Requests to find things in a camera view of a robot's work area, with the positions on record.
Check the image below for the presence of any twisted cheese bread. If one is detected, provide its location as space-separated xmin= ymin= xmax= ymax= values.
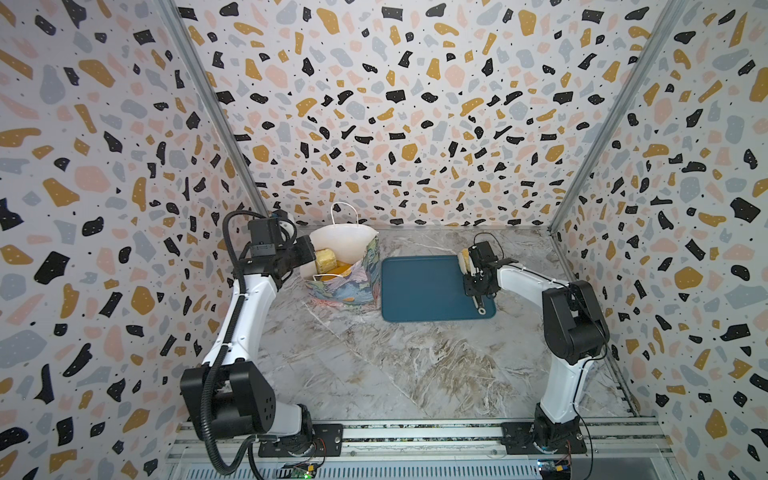
xmin=315 ymin=248 xmax=338 ymax=274

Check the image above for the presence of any teal plastic tray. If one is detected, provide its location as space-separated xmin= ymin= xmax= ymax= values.
xmin=381 ymin=255 xmax=497 ymax=323

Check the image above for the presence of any golden shell bread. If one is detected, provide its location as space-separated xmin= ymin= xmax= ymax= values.
xmin=326 ymin=262 xmax=353 ymax=276

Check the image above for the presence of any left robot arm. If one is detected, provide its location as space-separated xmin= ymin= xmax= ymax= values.
xmin=181 ymin=236 xmax=315 ymax=456

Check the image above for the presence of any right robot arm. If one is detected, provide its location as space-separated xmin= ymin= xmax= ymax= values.
xmin=457 ymin=251 xmax=609 ymax=455

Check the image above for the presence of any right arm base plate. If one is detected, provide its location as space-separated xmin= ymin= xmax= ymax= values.
xmin=501 ymin=419 xmax=588 ymax=456

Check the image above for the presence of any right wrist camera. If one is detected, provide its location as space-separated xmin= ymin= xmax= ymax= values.
xmin=468 ymin=241 xmax=498 ymax=270

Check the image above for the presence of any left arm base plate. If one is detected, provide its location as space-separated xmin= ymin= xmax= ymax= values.
xmin=258 ymin=423 xmax=344 ymax=459

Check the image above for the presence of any floral paper gift bag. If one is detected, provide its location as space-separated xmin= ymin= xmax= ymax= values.
xmin=300 ymin=202 xmax=381 ymax=306

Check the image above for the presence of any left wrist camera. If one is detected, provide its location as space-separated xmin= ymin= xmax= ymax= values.
xmin=248 ymin=210 xmax=297 ymax=254

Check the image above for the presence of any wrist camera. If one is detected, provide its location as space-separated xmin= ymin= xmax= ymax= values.
xmin=248 ymin=210 xmax=297 ymax=254
xmin=468 ymin=241 xmax=498 ymax=270

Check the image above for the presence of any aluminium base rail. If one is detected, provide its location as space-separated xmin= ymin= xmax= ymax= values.
xmin=161 ymin=416 xmax=679 ymax=480

